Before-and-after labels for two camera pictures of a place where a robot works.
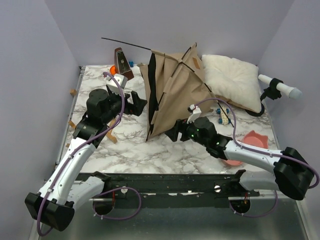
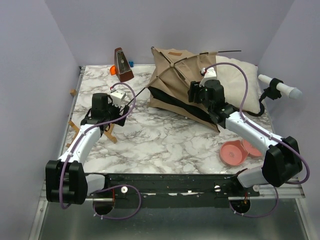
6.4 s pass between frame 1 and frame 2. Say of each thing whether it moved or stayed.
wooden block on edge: stayed
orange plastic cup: stayed
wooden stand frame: stayed
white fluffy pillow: stayed
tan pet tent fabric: moved
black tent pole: moved
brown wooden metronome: stayed
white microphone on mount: stayed
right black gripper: moved
